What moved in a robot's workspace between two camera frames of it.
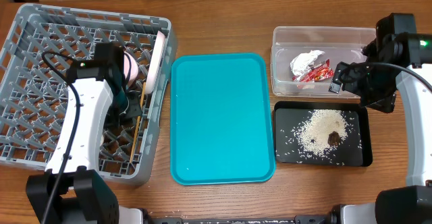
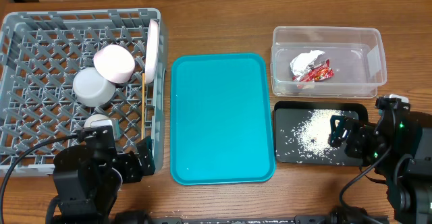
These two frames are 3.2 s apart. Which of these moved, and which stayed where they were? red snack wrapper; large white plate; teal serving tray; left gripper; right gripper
Moved: large white plate; right gripper; left gripper
Stayed: red snack wrapper; teal serving tray
